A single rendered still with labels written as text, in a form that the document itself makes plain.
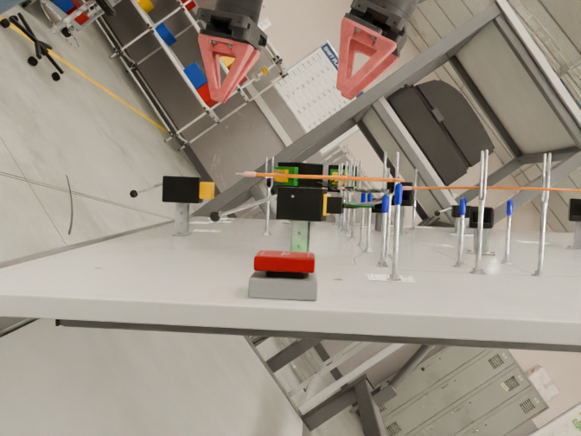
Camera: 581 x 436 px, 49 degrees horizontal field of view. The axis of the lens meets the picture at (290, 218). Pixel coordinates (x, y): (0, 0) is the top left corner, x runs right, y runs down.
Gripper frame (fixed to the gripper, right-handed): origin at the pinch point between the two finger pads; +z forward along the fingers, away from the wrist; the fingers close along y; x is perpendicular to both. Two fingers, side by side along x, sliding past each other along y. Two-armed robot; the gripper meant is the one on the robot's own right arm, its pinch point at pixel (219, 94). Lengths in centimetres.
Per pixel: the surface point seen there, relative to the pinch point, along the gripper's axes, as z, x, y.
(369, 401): 56, -27, 68
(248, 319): 18.5, -17.0, -31.1
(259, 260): 14.5, -16.1, -27.6
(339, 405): 65, -20, 84
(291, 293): 16.5, -19.2, -27.4
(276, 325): 18.5, -19.2, -30.8
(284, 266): 14.5, -18.1, -27.3
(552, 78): -30, -53, 100
